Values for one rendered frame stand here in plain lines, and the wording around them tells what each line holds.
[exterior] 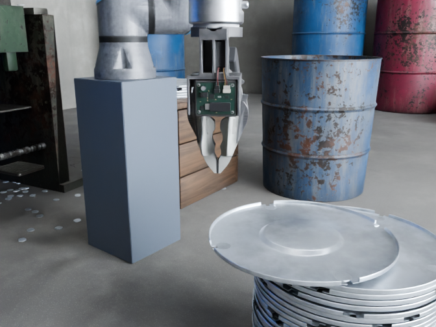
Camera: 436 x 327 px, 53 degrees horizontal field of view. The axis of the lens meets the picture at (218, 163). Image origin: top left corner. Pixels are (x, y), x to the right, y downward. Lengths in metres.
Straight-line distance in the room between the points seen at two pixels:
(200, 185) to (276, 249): 0.89
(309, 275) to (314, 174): 0.94
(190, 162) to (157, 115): 0.39
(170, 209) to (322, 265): 0.64
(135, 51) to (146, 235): 0.45
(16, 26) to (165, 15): 0.68
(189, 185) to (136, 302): 0.58
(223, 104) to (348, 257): 0.28
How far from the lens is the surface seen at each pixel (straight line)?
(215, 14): 0.60
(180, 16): 1.09
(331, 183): 1.55
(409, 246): 0.75
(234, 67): 0.65
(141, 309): 0.98
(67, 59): 3.74
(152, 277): 1.09
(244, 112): 0.65
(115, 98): 1.04
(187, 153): 1.44
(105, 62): 1.09
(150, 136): 1.09
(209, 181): 1.56
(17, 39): 1.64
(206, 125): 0.66
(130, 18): 1.08
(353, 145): 1.55
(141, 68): 1.08
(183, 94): 1.50
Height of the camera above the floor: 0.54
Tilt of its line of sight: 16 degrees down
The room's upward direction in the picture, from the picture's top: straight up
